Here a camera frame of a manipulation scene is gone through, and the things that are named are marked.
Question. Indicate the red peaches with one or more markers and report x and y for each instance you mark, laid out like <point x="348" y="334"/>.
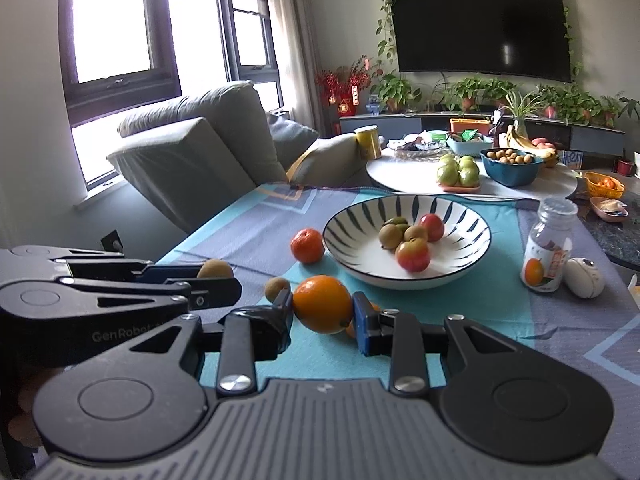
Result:
<point x="542" y="144"/>

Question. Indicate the light curtain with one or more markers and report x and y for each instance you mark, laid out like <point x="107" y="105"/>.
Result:
<point x="295" y="45"/>

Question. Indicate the pink dish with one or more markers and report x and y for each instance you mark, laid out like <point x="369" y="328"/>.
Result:
<point x="607" y="211"/>

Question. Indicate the small orange tangerine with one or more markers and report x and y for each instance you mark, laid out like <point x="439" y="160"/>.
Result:
<point x="307" y="246"/>

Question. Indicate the light blue container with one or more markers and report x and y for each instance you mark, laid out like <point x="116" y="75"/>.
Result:
<point x="467" y="147"/>

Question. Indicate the spider plant in vase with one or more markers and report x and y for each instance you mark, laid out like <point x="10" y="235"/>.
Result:
<point x="520" y="110"/>

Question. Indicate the dark round mat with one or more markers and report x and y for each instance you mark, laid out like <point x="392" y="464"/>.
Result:
<point x="612" y="242"/>

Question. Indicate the large dark framed window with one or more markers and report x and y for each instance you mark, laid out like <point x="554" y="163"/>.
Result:
<point x="115" y="20"/>

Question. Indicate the tall plant in white pot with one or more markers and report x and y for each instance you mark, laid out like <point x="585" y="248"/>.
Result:
<point x="630" y="103"/>

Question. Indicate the black wall television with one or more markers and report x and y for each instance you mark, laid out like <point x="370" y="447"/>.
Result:
<point x="480" y="25"/>

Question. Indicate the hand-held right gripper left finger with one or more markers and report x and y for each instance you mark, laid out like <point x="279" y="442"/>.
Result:
<point x="270" y="330"/>

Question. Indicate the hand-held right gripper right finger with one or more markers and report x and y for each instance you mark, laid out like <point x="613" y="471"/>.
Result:
<point x="364" y="325"/>

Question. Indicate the orange plastic basket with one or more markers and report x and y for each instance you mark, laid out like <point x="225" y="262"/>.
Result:
<point x="595" y="187"/>

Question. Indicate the white cup with blue print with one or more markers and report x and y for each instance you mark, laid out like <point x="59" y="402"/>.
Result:
<point x="570" y="159"/>

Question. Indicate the small blue figurine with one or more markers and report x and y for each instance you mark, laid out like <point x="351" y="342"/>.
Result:
<point x="372" y="105"/>

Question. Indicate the grey television console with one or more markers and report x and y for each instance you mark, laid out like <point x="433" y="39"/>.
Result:
<point x="400" y="122"/>

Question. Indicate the flat orange tray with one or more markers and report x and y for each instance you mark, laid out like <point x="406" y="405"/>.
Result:
<point x="460" y="189"/>

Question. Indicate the narrow dark framed window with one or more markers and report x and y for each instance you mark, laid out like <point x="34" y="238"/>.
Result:
<point x="245" y="35"/>

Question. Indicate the large orange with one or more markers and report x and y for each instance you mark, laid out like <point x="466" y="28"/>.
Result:
<point x="322" y="304"/>
<point x="375" y="306"/>

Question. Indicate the glass jar with orange label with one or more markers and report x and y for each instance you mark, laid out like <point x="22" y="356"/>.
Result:
<point x="547" y="245"/>

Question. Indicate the beige pillow with yellow trim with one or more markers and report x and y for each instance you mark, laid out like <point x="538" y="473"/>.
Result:
<point x="325" y="160"/>

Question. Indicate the orange box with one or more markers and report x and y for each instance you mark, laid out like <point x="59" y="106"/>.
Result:
<point x="470" y="125"/>

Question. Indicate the small red apple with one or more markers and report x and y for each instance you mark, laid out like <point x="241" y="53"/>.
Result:
<point x="432" y="226"/>

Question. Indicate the kiwi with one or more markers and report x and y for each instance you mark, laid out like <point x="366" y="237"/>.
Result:
<point x="276" y="288"/>
<point x="215" y="270"/>

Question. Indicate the black wall socket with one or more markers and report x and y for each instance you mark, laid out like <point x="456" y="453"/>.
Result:
<point x="112" y="241"/>

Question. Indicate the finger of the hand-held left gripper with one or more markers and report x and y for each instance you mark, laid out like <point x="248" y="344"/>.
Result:
<point x="125" y="297"/>
<point x="100" y="266"/>

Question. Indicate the grey cushion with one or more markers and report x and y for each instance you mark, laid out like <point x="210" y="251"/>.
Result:
<point x="290" y="137"/>

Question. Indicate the glass plate with snacks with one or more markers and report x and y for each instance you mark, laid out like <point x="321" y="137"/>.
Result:
<point x="417" y="147"/>

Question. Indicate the blue bowl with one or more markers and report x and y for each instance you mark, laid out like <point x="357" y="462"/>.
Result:
<point x="510" y="174"/>

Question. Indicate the white cup with green lid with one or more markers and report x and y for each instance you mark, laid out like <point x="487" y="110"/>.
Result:
<point x="437" y="135"/>

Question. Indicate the potted green plant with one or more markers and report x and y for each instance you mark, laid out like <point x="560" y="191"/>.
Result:
<point x="470" y="91"/>
<point x="395" y="90"/>
<point x="610" y="110"/>
<point x="550" y="100"/>
<point x="585" y="105"/>

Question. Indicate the round white table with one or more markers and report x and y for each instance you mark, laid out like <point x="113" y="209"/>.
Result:
<point x="400" y="175"/>

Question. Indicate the small red pot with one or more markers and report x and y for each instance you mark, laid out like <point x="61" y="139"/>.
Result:
<point x="625" y="166"/>

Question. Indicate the green apple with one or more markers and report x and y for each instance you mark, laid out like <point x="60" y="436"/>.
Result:
<point x="448" y="161"/>
<point x="467" y="161"/>

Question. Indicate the blue patterned tablecloth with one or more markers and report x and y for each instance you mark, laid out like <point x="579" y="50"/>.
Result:
<point x="500" y="310"/>

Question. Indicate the person's left hand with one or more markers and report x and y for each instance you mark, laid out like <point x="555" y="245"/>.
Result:
<point x="22" y="410"/>

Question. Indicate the bunch of bananas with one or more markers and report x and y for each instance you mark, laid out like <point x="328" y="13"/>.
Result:
<point x="520" y="141"/>

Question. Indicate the white oval device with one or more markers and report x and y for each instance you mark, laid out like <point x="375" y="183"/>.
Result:
<point x="584" y="280"/>

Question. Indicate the white bowl with dark stripes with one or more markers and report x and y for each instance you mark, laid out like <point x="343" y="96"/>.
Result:
<point x="350" y="245"/>

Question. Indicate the pile of small brown longans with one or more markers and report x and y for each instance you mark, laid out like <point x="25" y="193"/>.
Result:
<point x="510" y="156"/>

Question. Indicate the red festive decoration plant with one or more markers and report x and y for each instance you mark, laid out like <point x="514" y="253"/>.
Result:
<point x="345" y="82"/>

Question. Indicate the yellow can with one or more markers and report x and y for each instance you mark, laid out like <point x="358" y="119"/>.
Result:
<point x="368" y="142"/>

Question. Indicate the grey sofa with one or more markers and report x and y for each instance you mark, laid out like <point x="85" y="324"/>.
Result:
<point x="190" y="160"/>

